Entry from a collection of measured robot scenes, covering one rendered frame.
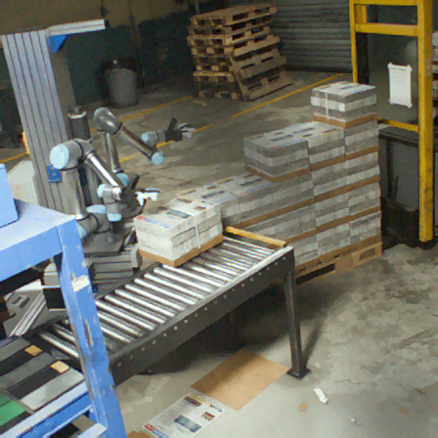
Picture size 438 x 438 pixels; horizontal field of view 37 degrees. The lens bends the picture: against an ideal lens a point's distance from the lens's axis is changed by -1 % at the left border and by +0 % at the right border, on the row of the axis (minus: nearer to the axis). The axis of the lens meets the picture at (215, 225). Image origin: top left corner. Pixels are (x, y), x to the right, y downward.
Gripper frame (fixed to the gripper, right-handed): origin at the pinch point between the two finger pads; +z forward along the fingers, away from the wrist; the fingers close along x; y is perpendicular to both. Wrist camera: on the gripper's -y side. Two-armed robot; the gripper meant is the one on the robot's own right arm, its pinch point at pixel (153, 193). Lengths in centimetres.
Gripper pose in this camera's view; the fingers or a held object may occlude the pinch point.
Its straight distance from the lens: 323.4
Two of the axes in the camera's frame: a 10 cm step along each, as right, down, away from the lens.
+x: -5.5, 2.7, -7.9
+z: 8.3, 1.2, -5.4
